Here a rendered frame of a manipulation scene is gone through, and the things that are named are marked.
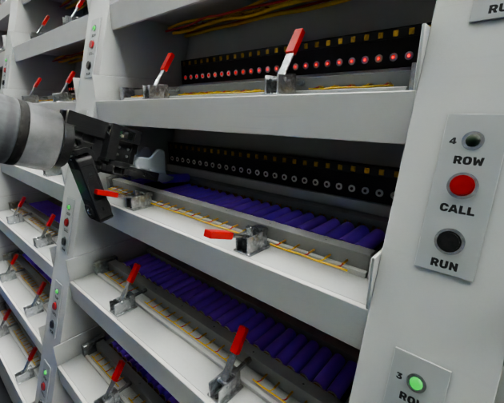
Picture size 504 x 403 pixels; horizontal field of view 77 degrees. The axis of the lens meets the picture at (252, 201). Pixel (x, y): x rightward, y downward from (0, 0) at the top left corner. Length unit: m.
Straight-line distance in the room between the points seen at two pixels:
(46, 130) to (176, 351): 0.36
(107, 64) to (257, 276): 0.56
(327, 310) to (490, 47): 0.25
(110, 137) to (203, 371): 0.38
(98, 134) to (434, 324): 0.50
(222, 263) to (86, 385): 0.48
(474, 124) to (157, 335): 0.50
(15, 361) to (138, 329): 0.71
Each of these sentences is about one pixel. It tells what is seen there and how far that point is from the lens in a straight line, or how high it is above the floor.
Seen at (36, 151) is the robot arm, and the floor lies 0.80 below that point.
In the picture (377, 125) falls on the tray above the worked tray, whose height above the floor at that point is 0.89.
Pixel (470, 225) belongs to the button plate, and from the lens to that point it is 0.28.
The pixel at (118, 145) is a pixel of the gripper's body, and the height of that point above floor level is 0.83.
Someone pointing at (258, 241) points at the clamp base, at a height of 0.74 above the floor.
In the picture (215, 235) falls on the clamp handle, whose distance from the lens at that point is 0.34.
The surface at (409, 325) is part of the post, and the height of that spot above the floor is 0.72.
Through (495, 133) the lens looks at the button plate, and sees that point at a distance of 0.29.
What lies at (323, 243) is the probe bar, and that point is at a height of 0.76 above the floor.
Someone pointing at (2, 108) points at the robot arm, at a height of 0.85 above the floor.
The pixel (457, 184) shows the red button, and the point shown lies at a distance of 0.28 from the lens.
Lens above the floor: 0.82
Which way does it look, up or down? 4 degrees down
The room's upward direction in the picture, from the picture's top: 10 degrees clockwise
